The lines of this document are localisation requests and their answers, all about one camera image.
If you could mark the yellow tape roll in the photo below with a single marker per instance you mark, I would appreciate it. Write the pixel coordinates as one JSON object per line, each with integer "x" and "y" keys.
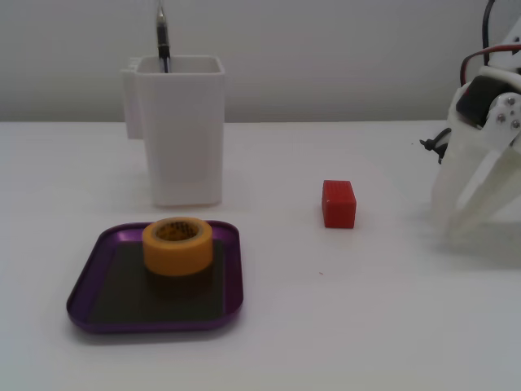
{"x": 179, "y": 254}

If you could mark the white square pen holder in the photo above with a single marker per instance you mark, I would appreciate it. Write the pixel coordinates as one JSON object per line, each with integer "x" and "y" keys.
{"x": 183, "y": 134}

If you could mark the black pen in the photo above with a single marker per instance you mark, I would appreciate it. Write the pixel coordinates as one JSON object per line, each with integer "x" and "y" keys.
{"x": 162, "y": 36}

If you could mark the red cube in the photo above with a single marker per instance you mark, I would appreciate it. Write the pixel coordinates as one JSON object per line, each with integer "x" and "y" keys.
{"x": 340, "y": 207}

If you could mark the purple metal tray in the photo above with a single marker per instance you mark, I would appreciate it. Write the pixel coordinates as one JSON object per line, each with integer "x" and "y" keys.
{"x": 233, "y": 281}

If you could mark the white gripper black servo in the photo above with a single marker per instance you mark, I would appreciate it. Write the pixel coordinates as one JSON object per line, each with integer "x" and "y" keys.
{"x": 461, "y": 163}

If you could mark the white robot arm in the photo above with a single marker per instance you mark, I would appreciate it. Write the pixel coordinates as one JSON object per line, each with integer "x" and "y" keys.
{"x": 509, "y": 57}

